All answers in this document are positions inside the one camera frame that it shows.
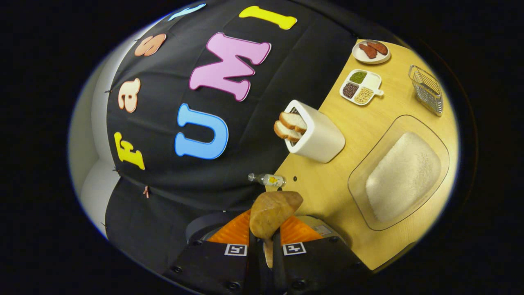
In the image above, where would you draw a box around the metal wire chopstick holder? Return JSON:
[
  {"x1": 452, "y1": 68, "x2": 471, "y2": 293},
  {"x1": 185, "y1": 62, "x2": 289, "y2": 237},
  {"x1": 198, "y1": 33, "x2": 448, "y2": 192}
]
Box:
[{"x1": 408, "y1": 64, "x2": 444, "y2": 116}]

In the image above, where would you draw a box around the clear plastic container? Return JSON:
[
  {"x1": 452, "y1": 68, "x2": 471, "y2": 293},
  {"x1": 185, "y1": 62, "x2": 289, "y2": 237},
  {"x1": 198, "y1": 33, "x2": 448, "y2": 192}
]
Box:
[{"x1": 348, "y1": 115, "x2": 450, "y2": 231}]

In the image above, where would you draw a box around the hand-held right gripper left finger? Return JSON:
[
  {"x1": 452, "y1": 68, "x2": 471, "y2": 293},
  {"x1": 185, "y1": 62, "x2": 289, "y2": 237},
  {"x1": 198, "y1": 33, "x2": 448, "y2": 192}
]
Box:
[{"x1": 164, "y1": 209, "x2": 260, "y2": 294}]

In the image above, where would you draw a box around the black backdrop cloth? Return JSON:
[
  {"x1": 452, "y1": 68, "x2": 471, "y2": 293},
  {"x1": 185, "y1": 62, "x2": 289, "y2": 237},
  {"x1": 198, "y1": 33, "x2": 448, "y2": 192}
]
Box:
[{"x1": 104, "y1": 0, "x2": 369, "y2": 275}]

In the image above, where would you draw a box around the small glass bottle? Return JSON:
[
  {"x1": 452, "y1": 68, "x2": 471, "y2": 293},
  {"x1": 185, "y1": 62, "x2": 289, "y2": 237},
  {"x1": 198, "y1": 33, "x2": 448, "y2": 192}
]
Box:
[{"x1": 248, "y1": 172, "x2": 287, "y2": 188}]

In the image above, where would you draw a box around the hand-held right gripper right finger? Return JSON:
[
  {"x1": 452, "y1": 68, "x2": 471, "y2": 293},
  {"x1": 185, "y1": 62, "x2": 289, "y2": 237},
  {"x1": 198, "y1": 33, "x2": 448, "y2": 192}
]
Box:
[{"x1": 272, "y1": 215, "x2": 371, "y2": 294}]

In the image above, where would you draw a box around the white divided dish of beans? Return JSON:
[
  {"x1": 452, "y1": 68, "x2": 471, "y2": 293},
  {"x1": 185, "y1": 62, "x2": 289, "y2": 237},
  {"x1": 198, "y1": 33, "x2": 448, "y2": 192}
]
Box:
[{"x1": 339, "y1": 69, "x2": 384, "y2": 106}]

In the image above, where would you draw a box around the pile of white rice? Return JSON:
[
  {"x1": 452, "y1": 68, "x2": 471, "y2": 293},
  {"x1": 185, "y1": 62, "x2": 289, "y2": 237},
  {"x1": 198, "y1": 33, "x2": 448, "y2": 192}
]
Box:
[{"x1": 365, "y1": 132, "x2": 442, "y2": 223}]

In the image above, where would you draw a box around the wooden spoon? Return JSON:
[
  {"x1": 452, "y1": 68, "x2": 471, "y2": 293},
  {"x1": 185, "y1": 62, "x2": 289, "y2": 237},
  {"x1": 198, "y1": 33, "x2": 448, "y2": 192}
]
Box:
[{"x1": 249, "y1": 191, "x2": 304, "y2": 269}]

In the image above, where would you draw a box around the white toaster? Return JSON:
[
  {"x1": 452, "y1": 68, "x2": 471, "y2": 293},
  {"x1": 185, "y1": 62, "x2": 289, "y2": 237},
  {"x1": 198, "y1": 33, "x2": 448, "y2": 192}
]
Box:
[{"x1": 284, "y1": 100, "x2": 346, "y2": 163}]

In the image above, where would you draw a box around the round white plate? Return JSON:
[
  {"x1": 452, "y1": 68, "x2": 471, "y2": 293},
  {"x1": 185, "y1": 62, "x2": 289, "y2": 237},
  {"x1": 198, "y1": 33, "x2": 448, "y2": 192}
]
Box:
[{"x1": 352, "y1": 39, "x2": 391, "y2": 65}]

